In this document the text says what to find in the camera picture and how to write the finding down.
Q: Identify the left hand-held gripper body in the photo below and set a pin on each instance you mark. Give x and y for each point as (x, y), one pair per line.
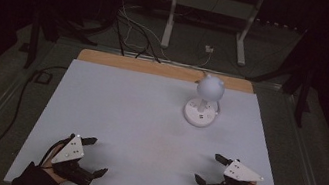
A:
(69, 152)

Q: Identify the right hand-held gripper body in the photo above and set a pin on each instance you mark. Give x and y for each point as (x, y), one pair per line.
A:
(240, 174)

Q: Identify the person's left hand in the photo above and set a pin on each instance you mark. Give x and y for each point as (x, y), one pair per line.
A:
(51, 163)

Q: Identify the white table mat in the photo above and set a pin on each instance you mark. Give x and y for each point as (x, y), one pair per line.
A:
(146, 130)

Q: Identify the white round desk lamp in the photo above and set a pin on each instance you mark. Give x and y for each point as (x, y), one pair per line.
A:
(206, 103)

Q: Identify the black tripod stand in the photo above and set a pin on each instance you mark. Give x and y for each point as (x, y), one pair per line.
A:
(302, 85)
(44, 28)

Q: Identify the small white plug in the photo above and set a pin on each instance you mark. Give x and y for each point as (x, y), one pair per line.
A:
(209, 49)

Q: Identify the white metal stand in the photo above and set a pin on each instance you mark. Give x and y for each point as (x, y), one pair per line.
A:
(213, 9)

